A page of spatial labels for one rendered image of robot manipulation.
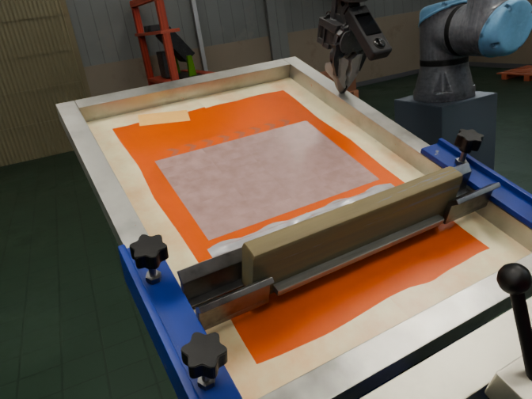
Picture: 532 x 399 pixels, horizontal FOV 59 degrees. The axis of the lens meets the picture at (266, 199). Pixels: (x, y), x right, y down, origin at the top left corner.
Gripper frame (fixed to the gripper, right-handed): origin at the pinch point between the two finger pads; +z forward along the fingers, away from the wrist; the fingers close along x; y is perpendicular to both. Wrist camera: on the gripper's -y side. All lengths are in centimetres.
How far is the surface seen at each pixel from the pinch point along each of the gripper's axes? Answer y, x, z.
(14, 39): 613, 35, 186
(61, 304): 144, 73, 188
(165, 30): 452, -114, 146
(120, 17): 608, -105, 175
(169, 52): 445, -114, 169
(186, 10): 598, -199, 175
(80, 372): 75, 73, 163
